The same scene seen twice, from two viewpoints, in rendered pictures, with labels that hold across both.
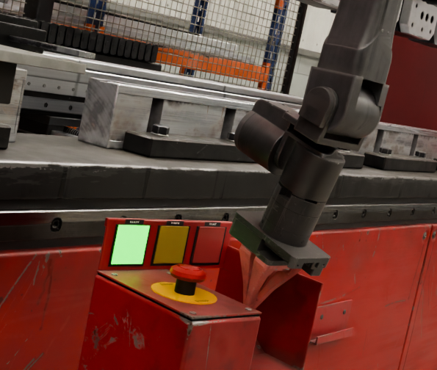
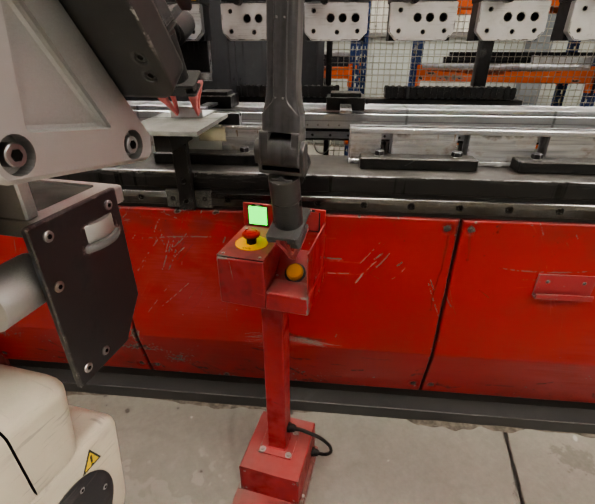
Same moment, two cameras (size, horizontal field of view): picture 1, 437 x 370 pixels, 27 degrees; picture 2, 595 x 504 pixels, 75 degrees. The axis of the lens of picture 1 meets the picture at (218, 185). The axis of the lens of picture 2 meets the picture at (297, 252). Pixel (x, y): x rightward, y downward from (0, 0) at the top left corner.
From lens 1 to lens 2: 1.00 m
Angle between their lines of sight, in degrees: 62
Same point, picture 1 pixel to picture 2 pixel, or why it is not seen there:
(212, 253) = (312, 226)
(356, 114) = (270, 155)
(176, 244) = not seen: hidden behind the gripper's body
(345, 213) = (577, 212)
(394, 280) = not seen: outside the picture
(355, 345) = not seen: outside the picture
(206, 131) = (438, 150)
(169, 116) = (399, 143)
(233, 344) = (247, 272)
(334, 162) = (275, 184)
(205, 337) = (227, 265)
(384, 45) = (281, 107)
